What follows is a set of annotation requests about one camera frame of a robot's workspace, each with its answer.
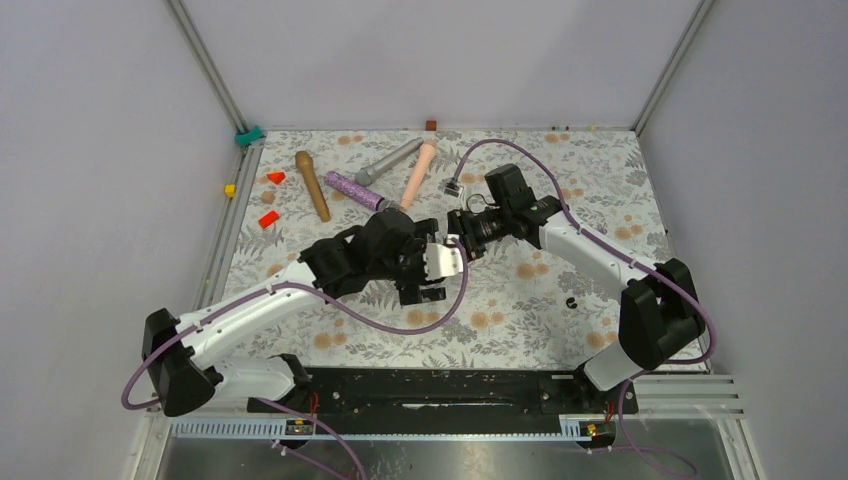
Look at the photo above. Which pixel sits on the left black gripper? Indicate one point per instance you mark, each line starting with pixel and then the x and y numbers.
pixel 410 289

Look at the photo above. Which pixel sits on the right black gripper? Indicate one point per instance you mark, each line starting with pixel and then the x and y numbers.
pixel 460 221

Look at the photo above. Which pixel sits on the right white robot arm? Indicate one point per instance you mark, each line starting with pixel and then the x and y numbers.
pixel 658 315

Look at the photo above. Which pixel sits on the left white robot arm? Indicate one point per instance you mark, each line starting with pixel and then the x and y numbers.
pixel 188 358

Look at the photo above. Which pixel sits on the silver grey microphone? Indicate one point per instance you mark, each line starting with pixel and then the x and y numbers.
pixel 368 174

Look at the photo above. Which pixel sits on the purple glitter microphone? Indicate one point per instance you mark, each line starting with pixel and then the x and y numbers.
pixel 358 193

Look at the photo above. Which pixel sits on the floral patterned mat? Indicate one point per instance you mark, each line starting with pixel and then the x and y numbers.
pixel 514 314

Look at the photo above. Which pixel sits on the pink toy microphone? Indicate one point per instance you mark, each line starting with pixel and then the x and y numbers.
pixel 427 152

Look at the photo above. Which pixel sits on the brown toy microphone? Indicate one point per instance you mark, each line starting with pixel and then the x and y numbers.
pixel 305 164

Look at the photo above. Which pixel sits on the red wedge block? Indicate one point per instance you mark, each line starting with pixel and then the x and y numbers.
pixel 269 219

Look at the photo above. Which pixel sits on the red triangle block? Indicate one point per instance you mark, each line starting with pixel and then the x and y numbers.
pixel 276 177

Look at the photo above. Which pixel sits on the teal corner clip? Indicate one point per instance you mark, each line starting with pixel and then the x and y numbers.
pixel 244 139

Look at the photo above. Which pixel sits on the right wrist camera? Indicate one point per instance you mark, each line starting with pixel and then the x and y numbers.
pixel 452 187

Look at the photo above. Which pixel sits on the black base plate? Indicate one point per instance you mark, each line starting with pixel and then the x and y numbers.
pixel 421 401

